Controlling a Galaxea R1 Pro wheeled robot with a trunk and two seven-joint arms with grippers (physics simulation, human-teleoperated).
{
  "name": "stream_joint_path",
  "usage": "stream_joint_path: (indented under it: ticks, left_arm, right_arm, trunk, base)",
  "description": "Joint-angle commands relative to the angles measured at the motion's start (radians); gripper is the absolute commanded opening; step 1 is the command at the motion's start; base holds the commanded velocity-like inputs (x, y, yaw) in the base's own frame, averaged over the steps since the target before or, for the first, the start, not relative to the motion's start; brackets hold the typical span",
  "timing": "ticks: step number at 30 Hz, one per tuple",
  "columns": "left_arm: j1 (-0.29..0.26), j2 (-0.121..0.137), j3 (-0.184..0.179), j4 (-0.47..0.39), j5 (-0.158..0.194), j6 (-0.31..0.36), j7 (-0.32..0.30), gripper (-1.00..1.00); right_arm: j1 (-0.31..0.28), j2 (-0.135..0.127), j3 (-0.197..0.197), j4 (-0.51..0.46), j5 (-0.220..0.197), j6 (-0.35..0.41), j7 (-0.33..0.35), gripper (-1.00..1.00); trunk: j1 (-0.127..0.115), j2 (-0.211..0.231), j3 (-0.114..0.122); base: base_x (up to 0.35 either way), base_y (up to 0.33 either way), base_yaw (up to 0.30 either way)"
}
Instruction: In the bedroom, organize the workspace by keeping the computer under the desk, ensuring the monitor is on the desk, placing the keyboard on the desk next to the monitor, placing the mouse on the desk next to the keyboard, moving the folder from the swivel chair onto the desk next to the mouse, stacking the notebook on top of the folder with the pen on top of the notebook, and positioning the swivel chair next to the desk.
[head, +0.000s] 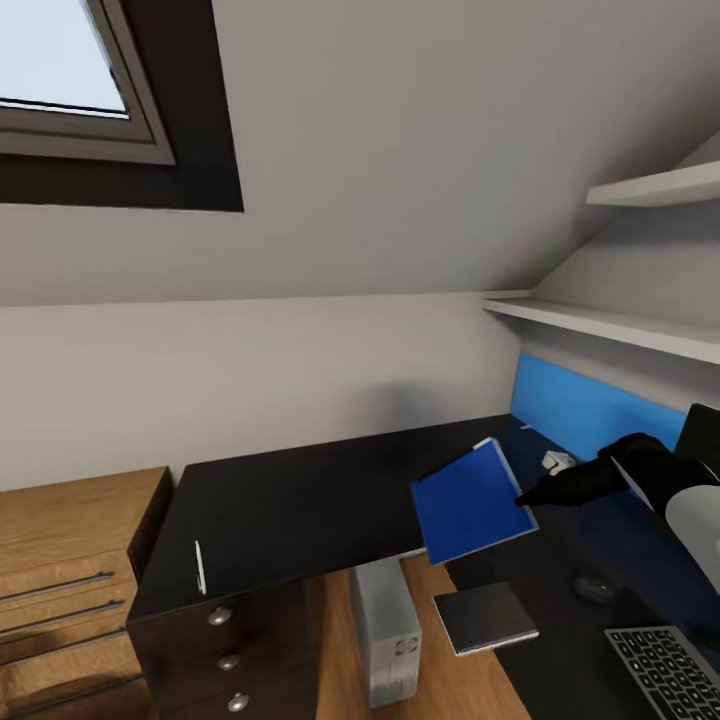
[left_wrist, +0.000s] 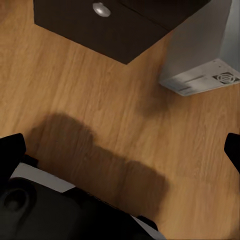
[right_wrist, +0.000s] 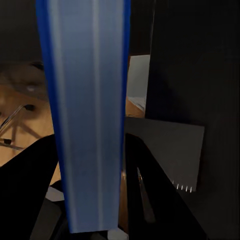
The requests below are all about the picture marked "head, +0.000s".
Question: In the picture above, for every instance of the monitor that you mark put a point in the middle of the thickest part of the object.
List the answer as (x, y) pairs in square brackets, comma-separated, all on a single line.
[(699, 439)]

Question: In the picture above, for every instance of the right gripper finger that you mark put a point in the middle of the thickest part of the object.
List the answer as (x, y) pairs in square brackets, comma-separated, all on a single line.
[(532, 497)]

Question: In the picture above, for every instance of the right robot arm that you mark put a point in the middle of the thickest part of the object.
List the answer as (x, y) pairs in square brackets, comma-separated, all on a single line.
[(686, 494)]

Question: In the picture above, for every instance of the folder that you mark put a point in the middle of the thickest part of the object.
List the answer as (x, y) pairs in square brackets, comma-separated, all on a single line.
[(468, 504)]

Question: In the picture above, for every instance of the mouse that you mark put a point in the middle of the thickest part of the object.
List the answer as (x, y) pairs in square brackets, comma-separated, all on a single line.
[(592, 589)]

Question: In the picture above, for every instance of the keyboard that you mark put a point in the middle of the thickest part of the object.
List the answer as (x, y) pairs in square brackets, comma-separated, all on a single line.
[(676, 679)]

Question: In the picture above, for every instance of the notebook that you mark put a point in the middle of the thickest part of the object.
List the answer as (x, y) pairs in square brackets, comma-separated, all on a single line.
[(483, 617)]

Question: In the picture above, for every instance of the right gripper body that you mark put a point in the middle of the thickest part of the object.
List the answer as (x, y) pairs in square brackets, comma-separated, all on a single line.
[(569, 488)]

